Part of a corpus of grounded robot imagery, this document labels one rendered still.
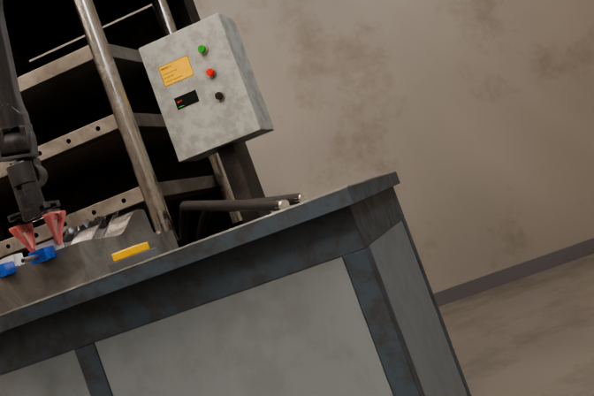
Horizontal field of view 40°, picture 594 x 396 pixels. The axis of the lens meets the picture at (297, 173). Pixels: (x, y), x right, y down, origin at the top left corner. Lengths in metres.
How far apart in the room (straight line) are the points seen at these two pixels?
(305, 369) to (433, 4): 3.40
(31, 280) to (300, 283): 0.63
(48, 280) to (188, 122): 0.94
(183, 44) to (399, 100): 2.28
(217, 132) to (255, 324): 1.05
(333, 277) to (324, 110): 3.19
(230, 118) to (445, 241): 2.39
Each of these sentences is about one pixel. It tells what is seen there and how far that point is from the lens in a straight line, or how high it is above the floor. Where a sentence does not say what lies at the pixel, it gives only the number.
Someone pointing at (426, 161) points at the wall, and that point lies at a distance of 4.74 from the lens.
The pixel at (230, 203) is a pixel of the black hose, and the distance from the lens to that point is 2.26.
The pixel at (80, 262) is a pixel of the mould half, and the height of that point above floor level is 0.85.
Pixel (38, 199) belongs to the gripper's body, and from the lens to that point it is 1.90.
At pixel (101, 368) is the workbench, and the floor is 0.62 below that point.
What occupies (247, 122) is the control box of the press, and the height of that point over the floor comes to 1.11.
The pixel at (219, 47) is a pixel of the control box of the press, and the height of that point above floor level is 1.36.
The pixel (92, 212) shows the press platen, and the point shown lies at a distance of 2.76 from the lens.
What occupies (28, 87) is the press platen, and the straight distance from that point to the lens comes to 2.90.
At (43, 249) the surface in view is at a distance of 1.86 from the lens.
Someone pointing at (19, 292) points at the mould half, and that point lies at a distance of 1.95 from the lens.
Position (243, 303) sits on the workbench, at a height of 0.65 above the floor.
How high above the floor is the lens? 0.78
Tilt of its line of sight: 3 degrees up
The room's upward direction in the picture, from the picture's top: 20 degrees counter-clockwise
